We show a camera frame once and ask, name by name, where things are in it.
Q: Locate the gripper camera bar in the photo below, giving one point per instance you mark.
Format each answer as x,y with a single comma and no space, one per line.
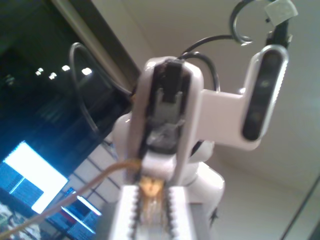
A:
262,100

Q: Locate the lit computer screen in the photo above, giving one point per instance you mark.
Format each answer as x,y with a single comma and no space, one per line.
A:
32,175

